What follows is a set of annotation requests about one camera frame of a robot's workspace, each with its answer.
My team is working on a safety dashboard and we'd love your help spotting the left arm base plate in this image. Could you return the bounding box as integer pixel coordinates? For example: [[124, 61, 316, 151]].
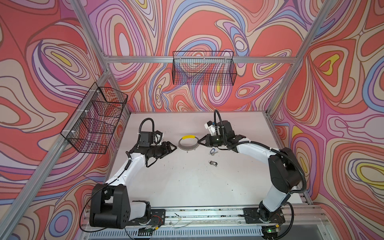
[[127, 209, 166, 228]]

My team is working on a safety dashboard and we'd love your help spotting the metal keyring disc yellow handle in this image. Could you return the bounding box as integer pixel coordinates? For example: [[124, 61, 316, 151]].
[[178, 135, 199, 152]]

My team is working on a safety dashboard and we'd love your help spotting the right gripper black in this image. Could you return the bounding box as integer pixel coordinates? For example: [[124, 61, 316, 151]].
[[198, 133, 227, 147]]

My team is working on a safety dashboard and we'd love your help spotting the key with black tag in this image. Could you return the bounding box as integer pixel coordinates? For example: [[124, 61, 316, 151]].
[[209, 161, 218, 167]]

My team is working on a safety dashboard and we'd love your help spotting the black wire basket back wall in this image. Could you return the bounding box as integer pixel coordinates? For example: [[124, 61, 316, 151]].
[[172, 50, 238, 86]]

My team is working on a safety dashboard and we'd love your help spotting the black wire basket left wall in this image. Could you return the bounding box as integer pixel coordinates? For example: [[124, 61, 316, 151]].
[[61, 83, 128, 154]]

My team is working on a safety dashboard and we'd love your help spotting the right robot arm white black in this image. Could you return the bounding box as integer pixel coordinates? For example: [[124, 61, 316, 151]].
[[198, 110, 307, 223]]

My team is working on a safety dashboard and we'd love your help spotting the black wire basket wall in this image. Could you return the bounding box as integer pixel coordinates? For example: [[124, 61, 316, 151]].
[[61, 83, 128, 154], [172, 50, 238, 86]]

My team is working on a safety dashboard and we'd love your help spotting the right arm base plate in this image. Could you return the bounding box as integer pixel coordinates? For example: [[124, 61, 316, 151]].
[[239, 208, 286, 225]]

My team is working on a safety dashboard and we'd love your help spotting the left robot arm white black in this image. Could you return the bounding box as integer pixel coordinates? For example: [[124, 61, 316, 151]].
[[89, 118, 177, 230]]

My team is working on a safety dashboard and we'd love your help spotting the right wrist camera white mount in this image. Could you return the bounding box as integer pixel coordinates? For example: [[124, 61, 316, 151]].
[[204, 121, 219, 136]]

